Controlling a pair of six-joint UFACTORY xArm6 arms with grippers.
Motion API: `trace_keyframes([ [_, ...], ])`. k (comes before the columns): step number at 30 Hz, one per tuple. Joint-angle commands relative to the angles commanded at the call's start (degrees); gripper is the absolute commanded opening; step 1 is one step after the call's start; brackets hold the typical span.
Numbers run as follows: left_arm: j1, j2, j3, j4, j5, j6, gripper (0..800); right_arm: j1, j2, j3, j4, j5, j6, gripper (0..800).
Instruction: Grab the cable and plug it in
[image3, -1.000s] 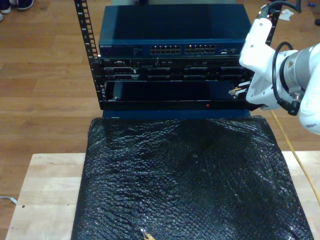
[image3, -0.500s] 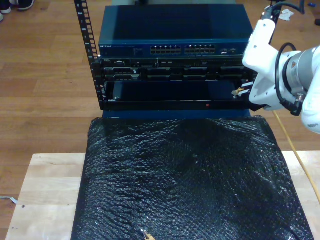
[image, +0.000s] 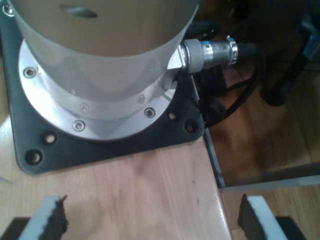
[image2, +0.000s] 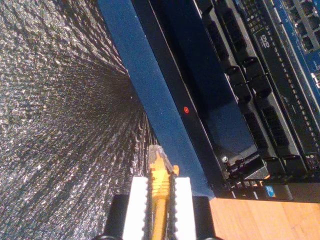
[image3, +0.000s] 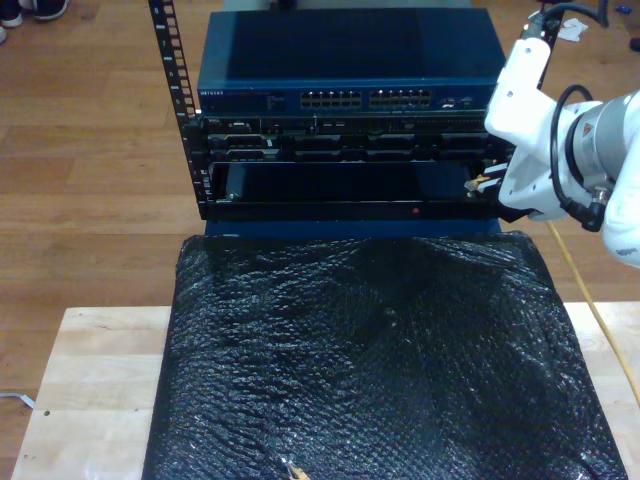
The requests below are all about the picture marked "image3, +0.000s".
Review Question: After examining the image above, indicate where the yellow network cable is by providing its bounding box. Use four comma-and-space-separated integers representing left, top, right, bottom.
279, 172, 640, 480

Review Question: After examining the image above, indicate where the black rack shelf tray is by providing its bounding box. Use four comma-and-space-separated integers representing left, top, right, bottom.
207, 159, 504, 221

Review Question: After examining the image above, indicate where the black rack server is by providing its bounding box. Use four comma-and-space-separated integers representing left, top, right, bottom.
197, 114, 511, 164

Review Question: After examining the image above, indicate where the white crumpled paper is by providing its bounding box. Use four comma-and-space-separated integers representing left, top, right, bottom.
557, 18, 590, 44

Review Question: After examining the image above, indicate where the blue base panel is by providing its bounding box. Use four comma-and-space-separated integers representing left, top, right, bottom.
204, 218, 503, 240

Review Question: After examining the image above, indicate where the black bubble wrap mat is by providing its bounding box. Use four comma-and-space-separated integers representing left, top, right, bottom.
141, 230, 629, 480

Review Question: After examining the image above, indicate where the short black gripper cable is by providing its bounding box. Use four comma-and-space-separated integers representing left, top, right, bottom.
548, 83, 609, 234

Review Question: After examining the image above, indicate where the blue network switch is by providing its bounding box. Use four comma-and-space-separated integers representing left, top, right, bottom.
196, 7, 516, 115

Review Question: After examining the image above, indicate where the black rack frame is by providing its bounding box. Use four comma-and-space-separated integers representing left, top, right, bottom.
148, 0, 569, 221

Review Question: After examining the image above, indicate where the grey flat ribbon cable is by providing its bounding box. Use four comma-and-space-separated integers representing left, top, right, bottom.
0, 392, 37, 409

